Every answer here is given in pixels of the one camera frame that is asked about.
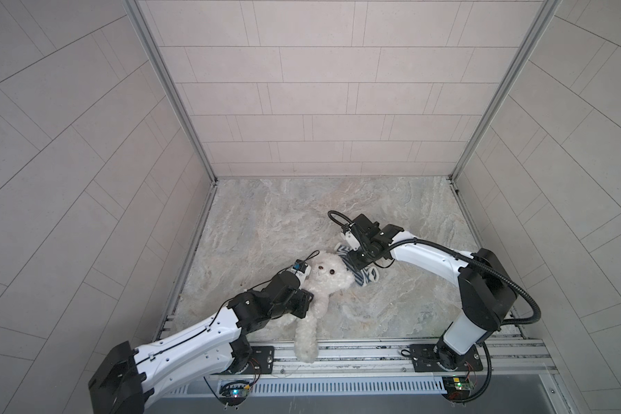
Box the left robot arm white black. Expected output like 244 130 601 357
88 264 313 413

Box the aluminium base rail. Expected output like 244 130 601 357
252 335 557 378

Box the green circuit board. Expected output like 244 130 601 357
219 381 253 406
442 376 475 401

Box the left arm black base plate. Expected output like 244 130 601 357
216 346 275 375

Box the white teddy bear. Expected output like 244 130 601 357
273 251 355 364

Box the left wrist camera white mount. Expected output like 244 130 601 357
289 260 312 284

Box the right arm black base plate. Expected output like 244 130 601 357
409 344 484 373

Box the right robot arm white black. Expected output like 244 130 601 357
341 214 518 371

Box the blue white striped sweater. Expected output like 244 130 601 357
335 243 380 287

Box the right green circuit board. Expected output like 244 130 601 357
442 376 475 401

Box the left corner aluminium profile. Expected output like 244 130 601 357
122 0 217 186

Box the corner aluminium profile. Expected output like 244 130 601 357
122 0 217 186
448 0 562 186

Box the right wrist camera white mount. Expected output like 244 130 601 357
342 230 361 251

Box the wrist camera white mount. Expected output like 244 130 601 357
289 260 312 284
342 230 361 251

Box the left green circuit board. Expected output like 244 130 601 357
219 381 253 406

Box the black corrugated cable conduit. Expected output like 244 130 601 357
327 209 543 327

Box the right corner aluminium profile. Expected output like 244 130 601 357
448 0 562 186

